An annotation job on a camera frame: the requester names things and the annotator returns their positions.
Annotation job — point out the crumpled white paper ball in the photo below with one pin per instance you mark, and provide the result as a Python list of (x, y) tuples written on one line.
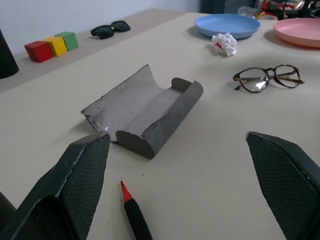
[(225, 44)]

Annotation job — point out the black cylindrical container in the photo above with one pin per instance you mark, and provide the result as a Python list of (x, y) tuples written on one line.
[(6, 58)]

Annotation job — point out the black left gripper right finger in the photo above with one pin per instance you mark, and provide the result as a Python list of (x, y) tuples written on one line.
[(282, 180)]

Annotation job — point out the open grey glasses case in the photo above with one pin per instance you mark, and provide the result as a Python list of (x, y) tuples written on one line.
[(147, 113)]

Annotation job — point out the green wooden cube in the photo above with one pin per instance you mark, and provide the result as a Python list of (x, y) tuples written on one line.
[(67, 40)]

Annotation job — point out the red wooden cube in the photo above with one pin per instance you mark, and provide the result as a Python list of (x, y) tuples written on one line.
[(38, 51)]

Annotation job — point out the black sunglasses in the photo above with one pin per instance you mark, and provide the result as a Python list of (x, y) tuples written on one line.
[(110, 29)]

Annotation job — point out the pink plastic plate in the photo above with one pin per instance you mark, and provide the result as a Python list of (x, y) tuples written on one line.
[(298, 32)]

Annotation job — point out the yellow wooden cube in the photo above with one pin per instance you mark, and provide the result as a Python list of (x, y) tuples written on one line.
[(55, 45)]

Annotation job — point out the clear plastic wrap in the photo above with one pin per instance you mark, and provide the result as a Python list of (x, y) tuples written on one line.
[(247, 11)]

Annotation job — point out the red-tipped black marker pen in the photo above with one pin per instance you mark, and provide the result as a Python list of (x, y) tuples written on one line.
[(133, 212)]

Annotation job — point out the tortoiseshell round eyeglasses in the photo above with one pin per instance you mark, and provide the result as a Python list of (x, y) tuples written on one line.
[(267, 78)]

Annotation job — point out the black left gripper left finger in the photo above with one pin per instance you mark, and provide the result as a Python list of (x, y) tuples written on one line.
[(75, 185)]

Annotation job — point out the blue plastic plate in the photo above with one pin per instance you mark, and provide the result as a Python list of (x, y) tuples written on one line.
[(227, 25)]

